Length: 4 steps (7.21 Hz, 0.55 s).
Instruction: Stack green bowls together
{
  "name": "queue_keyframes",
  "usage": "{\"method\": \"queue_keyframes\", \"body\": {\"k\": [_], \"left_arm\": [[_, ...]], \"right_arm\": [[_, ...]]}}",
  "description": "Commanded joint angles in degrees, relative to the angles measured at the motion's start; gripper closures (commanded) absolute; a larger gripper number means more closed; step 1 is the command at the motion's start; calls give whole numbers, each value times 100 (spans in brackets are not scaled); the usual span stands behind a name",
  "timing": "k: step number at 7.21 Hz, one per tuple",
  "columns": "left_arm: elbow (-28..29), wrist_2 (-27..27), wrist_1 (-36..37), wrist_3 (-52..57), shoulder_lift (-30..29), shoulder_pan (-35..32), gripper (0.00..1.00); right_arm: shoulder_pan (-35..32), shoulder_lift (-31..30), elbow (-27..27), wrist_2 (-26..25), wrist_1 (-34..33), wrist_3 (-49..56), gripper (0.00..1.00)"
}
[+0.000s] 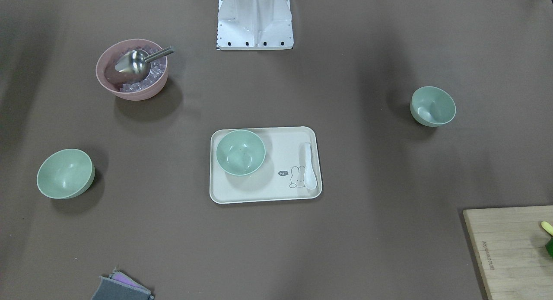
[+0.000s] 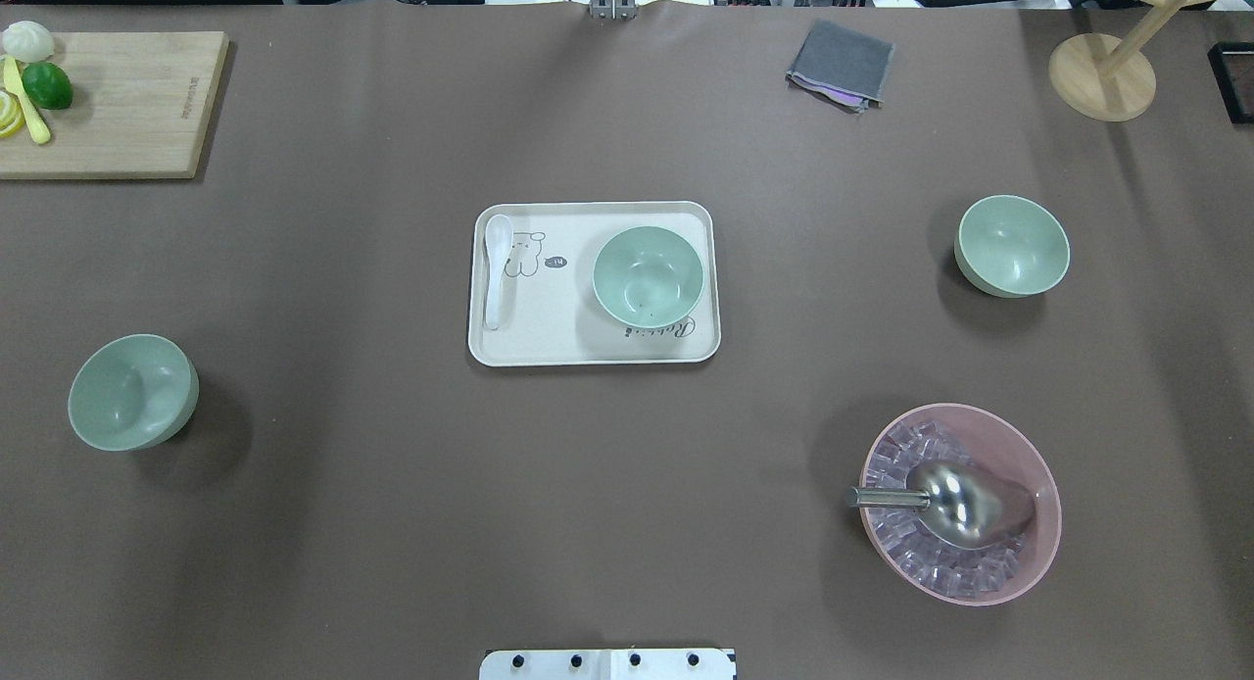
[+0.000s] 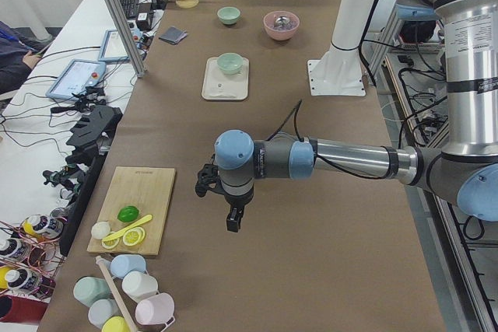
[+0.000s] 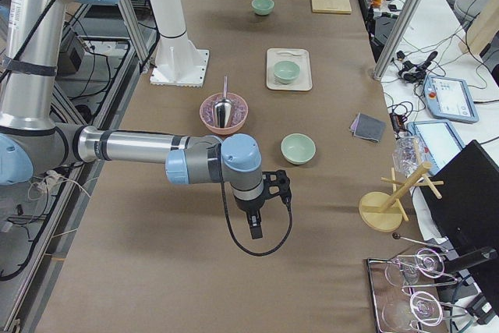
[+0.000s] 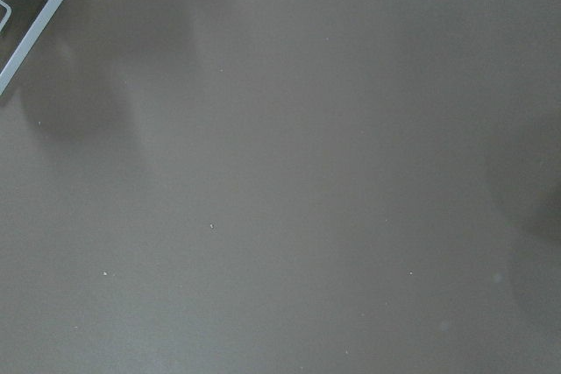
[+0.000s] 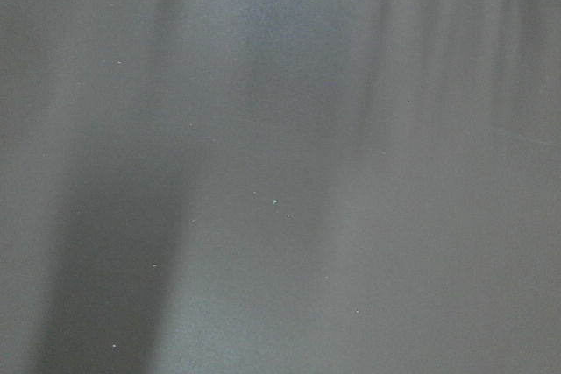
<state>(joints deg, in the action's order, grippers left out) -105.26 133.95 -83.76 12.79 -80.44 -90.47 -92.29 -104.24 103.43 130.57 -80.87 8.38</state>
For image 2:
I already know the green bowl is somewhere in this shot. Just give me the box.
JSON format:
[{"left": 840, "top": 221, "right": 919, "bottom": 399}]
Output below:
[
  {"left": 66, "top": 332, "right": 199, "bottom": 452},
  {"left": 592, "top": 225, "right": 706, "bottom": 330},
  {"left": 953, "top": 194, "right": 1071, "bottom": 299}
]

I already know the green bowl on tray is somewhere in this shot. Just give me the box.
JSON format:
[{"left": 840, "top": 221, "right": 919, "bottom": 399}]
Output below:
[{"left": 592, "top": 225, "right": 706, "bottom": 330}]

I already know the cream rectangular serving tray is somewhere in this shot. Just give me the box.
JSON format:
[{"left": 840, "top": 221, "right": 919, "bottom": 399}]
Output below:
[{"left": 466, "top": 201, "right": 721, "bottom": 368}]

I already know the white ceramic spoon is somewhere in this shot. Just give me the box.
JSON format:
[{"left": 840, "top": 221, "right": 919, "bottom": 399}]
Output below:
[{"left": 483, "top": 213, "right": 513, "bottom": 331}]

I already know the grey folded cloth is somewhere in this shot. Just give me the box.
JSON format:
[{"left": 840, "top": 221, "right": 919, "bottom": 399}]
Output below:
[{"left": 788, "top": 20, "right": 895, "bottom": 114}]

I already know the pink bowl with ice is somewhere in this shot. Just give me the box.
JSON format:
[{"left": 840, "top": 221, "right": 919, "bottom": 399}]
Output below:
[{"left": 858, "top": 403, "right": 1062, "bottom": 606}]

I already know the metal ice scoop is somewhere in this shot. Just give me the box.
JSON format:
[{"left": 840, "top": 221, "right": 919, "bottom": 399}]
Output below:
[{"left": 844, "top": 460, "right": 1036, "bottom": 550}]

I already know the wooden cutting board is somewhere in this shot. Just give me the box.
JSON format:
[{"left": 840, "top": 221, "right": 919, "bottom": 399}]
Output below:
[{"left": 1, "top": 31, "right": 229, "bottom": 179}]

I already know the wooden cup rack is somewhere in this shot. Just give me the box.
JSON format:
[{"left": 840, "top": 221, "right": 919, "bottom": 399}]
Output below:
[{"left": 1048, "top": 0, "right": 1219, "bottom": 122}]

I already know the green lime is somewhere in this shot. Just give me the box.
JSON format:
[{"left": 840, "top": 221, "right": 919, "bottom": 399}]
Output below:
[{"left": 20, "top": 61, "right": 74, "bottom": 110}]

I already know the lemon slice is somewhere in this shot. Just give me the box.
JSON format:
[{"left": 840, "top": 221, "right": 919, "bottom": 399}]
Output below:
[{"left": 0, "top": 89, "right": 25, "bottom": 138}]

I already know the black tray at edge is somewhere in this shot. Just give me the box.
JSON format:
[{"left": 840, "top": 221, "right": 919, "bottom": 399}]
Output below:
[{"left": 1206, "top": 41, "right": 1253, "bottom": 123}]

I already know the white garlic bulb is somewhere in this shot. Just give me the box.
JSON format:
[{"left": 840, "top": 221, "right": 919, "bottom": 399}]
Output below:
[{"left": 3, "top": 20, "right": 56, "bottom": 64}]

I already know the yellow plastic knife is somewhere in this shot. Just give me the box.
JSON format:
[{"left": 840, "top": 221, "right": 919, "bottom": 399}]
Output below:
[{"left": 3, "top": 56, "right": 51, "bottom": 146}]

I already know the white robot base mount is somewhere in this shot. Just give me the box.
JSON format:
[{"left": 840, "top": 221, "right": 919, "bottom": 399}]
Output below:
[{"left": 478, "top": 646, "right": 739, "bottom": 679}]

